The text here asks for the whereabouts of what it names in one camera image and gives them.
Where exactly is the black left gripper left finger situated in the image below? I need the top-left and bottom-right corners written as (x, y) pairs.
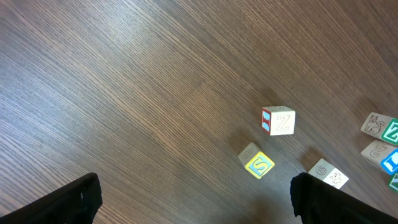
top-left (1, 172), bottom-right (103, 224)

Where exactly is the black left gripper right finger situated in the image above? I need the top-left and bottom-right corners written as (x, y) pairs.
top-left (290, 172), bottom-right (397, 224)

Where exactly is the green V wooden block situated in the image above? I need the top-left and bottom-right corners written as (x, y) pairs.
top-left (308, 159), bottom-right (349, 189)

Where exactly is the plain wooden block left edge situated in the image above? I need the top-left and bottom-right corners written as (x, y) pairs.
top-left (238, 142), bottom-right (275, 179)

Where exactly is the green top far block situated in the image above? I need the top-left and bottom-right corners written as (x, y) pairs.
top-left (388, 172), bottom-right (398, 192)

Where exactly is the blue top left block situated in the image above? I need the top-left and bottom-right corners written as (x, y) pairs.
top-left (361, 140), bottom-right (397, 175)

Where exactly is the plain wooden block far left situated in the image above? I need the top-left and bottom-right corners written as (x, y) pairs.
top-left (261, 106), bottom-right (296, 136)

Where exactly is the green top left block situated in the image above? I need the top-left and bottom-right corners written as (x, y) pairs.
top-left (360, 112), bottom-right (397, 146)

